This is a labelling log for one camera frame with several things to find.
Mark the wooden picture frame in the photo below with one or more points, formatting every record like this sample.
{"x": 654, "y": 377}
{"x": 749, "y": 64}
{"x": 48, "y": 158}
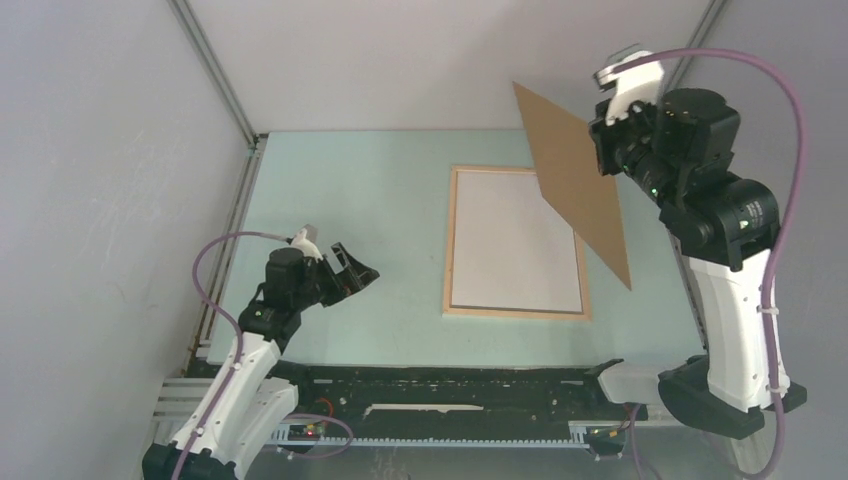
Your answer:
{"x": 450, "y": 265}

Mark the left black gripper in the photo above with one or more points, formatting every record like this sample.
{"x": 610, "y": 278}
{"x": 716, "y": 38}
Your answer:
{"x": 344, "y": 283}

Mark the printed photo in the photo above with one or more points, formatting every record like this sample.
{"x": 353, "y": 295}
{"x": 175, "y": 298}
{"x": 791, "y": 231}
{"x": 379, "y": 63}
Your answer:
{"x": 513, "y": 242}

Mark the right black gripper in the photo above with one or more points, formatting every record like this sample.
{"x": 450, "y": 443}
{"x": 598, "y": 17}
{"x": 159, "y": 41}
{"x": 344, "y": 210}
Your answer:
{"x": 603, "y": 133}

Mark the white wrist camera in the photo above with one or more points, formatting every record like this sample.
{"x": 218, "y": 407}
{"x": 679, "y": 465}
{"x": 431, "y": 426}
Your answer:
{"x": 637, "y": 84}
{"x": 304, "y": 241}

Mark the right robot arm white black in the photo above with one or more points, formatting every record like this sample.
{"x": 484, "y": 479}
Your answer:
{"x": 726, "y": 227}

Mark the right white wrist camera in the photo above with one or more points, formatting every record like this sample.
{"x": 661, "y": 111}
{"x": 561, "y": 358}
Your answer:
{"x": 637, "y": 84}

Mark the brown backing board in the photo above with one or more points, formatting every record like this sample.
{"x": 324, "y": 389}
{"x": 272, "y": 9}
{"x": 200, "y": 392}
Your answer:
{"x": 564, "y": 158}

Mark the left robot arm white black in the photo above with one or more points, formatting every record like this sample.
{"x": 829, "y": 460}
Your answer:
{"x": 245, "y": 403}

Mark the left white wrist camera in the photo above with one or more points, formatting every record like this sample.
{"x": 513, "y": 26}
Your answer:
{"x": 304, "y": 241}

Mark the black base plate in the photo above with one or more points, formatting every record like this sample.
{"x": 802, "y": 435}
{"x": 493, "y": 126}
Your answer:
{"x": 451, "y": 405}

